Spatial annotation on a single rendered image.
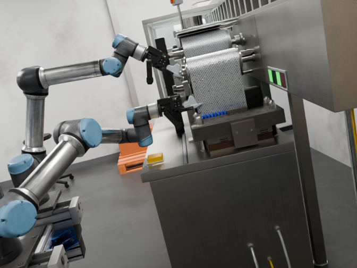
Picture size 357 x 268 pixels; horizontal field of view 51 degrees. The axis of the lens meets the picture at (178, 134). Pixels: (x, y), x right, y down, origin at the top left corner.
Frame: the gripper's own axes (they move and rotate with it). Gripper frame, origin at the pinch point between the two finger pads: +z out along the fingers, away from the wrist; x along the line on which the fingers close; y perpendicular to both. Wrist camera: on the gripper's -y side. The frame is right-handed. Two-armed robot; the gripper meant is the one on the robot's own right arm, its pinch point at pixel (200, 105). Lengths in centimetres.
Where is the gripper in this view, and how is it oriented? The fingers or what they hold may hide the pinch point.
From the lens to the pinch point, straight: 179.8
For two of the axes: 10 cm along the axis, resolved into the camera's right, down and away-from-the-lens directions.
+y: -2.2, -9.5, -2.3
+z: 9.8, -2.2, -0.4
